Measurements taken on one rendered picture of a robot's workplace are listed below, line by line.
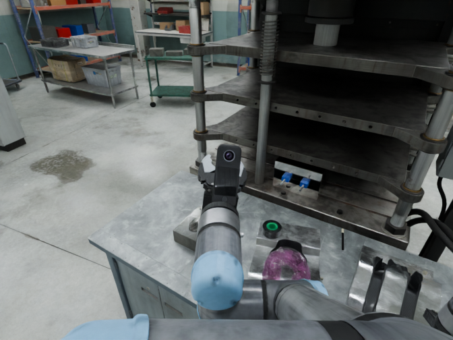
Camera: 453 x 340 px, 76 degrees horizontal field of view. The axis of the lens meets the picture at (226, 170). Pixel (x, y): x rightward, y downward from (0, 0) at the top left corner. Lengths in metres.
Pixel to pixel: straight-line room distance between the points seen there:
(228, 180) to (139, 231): 1.00
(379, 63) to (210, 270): 1.18
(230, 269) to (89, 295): 1.99
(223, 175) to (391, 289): 0.84
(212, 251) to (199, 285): 0.05
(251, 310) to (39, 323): 1.98
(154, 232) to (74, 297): 1.08
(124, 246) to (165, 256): 0.21
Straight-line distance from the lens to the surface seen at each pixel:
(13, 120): 4.62
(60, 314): 2.36
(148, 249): 1.39
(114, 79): 5.87
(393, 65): 1.42
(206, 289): 0.42
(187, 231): 1.33
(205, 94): 1.69
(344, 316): 0.29
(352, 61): 1.43
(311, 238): 1.29
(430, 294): 1.25
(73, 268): 2.58
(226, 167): 0.53
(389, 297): 1.21
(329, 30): 1.68
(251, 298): 0.52
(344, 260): 1.40
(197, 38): 1.64
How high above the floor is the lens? 1.80
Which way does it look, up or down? 33 degrees down
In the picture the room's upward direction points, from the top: straight up
